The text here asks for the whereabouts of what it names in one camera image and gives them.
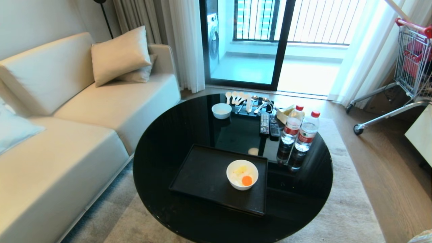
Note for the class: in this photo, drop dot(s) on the yellow food scrap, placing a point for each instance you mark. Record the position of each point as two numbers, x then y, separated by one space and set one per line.
241 169

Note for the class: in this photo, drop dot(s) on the black sliding door frame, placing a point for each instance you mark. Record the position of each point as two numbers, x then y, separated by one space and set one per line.
281 44

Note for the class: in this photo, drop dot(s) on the white side table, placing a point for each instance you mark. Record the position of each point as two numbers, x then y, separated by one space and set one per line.
420 133

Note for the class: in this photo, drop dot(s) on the white plastic spoon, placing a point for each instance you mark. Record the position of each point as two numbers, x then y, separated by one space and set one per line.
240 98
228 97
234 97

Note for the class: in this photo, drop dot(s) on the round black glass table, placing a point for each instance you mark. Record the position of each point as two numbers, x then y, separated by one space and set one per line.
162 162

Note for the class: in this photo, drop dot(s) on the empty white bowl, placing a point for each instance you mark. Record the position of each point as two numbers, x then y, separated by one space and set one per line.
221 110

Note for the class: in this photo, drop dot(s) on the beige curtain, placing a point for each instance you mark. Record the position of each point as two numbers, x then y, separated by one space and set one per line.
138 18

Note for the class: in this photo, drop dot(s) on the grey remote control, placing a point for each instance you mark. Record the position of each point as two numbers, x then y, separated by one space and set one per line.
264 124

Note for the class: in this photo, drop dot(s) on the white bowl with scraps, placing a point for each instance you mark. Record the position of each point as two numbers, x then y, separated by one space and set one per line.
236 180

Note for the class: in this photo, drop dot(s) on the cream leather sofa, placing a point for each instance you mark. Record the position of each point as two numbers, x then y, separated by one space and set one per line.
84 135

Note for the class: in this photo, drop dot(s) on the large cream cushion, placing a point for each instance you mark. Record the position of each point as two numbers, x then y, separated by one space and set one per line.
118 55

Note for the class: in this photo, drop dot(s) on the black rectangular tray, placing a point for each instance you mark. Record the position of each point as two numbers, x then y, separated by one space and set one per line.
202 175

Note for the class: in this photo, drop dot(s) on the metal spoon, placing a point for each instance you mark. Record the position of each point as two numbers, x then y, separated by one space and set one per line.
253 99
263 103

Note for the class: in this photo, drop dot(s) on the clear water bottle red cap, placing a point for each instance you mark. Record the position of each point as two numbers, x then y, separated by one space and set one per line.
292 126
307 133

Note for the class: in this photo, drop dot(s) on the black remote control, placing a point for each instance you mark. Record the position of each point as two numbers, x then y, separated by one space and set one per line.
274 126

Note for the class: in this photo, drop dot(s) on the white washing machine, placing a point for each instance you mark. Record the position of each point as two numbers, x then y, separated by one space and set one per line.
213 40

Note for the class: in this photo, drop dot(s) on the red metal shopping cart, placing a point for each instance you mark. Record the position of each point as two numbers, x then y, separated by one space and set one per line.
410 67

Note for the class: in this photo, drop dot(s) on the small cream cushion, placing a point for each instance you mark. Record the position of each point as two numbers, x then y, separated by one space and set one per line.
140 74

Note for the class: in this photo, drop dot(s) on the black balcony railing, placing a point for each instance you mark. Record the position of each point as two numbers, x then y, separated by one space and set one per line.
290 22

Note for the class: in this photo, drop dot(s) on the pale chopsticks pair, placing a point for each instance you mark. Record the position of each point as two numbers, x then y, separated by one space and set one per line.
249 103

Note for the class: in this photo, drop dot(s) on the yellow tissue pack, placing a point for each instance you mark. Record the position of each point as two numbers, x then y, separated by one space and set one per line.
287 113

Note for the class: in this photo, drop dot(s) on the small black cutlery tray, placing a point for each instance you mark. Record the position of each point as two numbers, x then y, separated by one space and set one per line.
260 109

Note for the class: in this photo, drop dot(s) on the orange food scrap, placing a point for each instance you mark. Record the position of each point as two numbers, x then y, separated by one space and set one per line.
247 181

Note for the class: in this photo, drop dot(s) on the pale blue cushion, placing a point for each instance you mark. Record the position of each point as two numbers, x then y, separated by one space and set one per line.
15 130

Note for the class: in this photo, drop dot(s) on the grey area rug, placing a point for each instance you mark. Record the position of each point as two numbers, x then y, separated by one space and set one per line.
337 209

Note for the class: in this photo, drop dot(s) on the black floor lamp pole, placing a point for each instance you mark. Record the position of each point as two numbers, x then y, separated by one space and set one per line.
106 18

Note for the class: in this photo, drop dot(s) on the white sheer curtain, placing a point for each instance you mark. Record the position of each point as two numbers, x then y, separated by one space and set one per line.
371 50

